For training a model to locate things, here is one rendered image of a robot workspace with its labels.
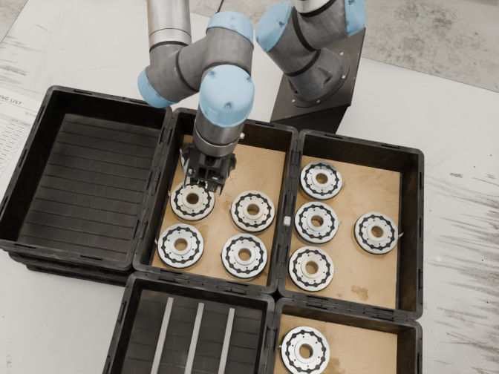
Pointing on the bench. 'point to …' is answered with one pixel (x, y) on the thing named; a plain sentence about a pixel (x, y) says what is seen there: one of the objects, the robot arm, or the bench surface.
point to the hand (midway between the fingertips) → (205, 174)
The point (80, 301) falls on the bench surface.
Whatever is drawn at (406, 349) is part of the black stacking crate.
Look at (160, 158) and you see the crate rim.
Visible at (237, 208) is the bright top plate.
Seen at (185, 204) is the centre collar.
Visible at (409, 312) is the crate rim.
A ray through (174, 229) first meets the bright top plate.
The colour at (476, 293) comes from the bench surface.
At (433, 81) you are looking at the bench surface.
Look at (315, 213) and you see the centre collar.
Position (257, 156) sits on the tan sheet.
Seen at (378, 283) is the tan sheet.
